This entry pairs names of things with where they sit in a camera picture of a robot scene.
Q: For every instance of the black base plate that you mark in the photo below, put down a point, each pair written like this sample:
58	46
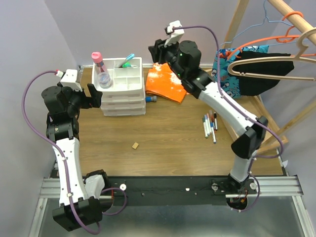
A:
181	190

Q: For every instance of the teal grey marker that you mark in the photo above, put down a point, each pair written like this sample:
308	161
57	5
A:
127	59

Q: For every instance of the red white pen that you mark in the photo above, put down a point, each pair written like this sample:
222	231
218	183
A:
212	120

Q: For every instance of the aluminium rail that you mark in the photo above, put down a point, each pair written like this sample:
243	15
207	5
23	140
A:
270	186

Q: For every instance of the green white pen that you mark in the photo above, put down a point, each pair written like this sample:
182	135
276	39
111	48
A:
205	128

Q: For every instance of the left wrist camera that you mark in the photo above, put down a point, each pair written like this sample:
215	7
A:
70	79

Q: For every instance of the orange folded cloth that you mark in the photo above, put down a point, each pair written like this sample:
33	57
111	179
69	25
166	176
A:
163	82

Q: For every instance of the clear paperclip jar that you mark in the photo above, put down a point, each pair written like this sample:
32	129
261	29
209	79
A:
104	80

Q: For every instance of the black garment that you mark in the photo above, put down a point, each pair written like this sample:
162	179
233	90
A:
255	86

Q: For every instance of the blue shark print cloth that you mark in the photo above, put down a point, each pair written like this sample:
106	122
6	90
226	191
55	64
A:
230	84

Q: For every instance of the blue wire hanger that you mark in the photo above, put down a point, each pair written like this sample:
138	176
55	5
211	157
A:
237	18

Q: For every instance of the wooden hanger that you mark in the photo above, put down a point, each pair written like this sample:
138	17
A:
298	57

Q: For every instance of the white drawer organizer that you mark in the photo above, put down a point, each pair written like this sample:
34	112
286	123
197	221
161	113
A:
126	96

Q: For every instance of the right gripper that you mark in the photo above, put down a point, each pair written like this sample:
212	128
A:
160	48

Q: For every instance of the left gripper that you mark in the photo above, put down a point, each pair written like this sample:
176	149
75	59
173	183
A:
95	100

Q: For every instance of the tan eraser block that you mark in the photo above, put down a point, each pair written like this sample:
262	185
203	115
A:
135	145

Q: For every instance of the blue grey glue stick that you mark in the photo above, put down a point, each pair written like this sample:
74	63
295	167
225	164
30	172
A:
151	99

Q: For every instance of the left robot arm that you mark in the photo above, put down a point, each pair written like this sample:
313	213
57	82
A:
79	203

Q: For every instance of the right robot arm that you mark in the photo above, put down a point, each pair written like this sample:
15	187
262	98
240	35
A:
184	59

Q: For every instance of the pink cap pen tube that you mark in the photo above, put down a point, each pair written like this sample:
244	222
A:
98	61

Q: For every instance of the green black highlighter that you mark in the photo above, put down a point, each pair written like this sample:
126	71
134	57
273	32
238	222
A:
126	65

